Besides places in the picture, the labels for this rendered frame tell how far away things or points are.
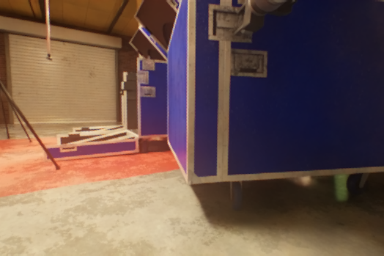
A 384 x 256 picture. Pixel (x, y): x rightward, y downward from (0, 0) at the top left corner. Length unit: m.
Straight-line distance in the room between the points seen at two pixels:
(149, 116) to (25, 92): 6.21
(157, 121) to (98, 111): 5.94
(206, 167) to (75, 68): 7.48
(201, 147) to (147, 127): 1.40
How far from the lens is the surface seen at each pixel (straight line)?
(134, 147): 2.14
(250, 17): 0.72
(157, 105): 2.17
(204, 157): 0.80
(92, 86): 8.02
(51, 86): 7.99
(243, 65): 0.87
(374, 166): 1.30
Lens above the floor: 0.45
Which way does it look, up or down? 5 degrees down
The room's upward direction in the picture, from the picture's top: 1 degrees clockwise
